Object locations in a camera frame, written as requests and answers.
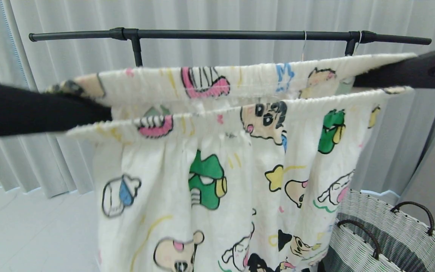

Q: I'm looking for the white bead chain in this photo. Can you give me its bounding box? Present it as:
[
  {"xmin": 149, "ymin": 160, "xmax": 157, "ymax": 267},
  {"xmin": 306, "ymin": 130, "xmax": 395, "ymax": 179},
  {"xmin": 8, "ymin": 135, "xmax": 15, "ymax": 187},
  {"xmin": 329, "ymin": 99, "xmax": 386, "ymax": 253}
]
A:
[{"xmin": 0, "ymin": 0, "xmax": 29, "ymax": 89}]

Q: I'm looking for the black clothes rack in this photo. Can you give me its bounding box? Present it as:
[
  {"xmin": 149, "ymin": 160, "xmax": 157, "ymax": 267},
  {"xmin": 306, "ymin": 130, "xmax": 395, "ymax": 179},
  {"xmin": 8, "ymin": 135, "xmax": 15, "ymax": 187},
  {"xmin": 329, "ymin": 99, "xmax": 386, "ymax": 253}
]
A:
[{"xmin": 29, "ymin": 27, "xmax": 432, "ymax": 68}]

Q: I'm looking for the cream printed garment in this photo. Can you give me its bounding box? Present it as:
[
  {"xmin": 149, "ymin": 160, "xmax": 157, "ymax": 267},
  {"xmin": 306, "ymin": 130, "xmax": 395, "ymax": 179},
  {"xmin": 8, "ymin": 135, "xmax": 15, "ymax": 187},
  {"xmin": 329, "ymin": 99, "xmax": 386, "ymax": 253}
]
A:
[{"xmin": 46, "ymin": 53, "xmax": 418, "ymax": 272}]

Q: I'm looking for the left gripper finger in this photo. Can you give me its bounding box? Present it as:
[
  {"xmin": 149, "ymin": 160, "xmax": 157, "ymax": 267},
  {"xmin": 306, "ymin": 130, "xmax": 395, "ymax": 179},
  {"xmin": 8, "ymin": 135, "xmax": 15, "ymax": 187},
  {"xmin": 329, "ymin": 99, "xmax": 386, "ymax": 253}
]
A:
[{"xmin": 0, "ymin": 79, "xmax": 112, "ymax": 139}]

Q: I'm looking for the white laundry basket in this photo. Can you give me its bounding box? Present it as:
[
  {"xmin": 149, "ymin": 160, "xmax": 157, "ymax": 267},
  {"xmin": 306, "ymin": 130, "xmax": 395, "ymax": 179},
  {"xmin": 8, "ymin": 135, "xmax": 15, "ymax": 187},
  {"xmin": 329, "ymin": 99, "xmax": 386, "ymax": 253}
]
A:
[{"xmin": 321, "ymin": 189, "xmax": 435, "ymax": 272}]

